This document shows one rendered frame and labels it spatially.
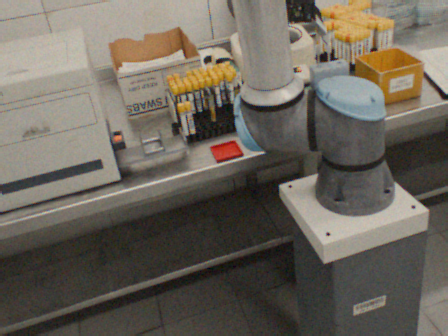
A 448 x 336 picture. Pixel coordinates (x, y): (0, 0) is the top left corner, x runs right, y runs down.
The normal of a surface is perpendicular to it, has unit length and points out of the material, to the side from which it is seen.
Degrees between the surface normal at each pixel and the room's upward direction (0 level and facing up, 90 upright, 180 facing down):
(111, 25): 90
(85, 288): 0
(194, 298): 0
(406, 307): 90
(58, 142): 90
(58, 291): 0
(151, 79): 95
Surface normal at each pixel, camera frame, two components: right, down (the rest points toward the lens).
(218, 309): -0.11, -0.86
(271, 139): -0.19, 0.58
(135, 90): 0.32, 0.41
